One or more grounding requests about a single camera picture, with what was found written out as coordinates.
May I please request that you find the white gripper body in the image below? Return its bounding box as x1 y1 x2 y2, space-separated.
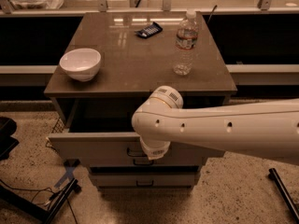
140 137 170 161

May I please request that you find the wire mesh basket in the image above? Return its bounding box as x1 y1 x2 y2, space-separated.
45 119 64 149

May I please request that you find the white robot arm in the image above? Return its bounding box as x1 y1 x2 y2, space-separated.
132 86 299 165

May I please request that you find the black stand leg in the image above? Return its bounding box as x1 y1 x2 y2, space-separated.
0 178 80 224
268 168 299 224

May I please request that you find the grey bottom drawer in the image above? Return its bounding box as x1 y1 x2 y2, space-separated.
89 172 200 189

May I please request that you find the black stand leg left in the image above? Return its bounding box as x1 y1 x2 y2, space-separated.
0 178 80 224

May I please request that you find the black cable on floor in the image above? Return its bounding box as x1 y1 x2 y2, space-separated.
0 178 78 224

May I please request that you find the white ceramic bowl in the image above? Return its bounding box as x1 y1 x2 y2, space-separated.
59 48 102 82

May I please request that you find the black stand leg right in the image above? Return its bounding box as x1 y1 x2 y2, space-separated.
268 168 299 224

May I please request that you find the black chair base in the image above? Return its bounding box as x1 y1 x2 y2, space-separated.
0 117 19 160

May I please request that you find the grey top drawer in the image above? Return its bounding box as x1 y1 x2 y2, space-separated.
49 99 224 169

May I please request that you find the clear plastic water bottle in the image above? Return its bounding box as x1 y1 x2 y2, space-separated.
173 9 199 76

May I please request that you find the grey drawer cabinet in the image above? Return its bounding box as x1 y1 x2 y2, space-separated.
45 12 236 175

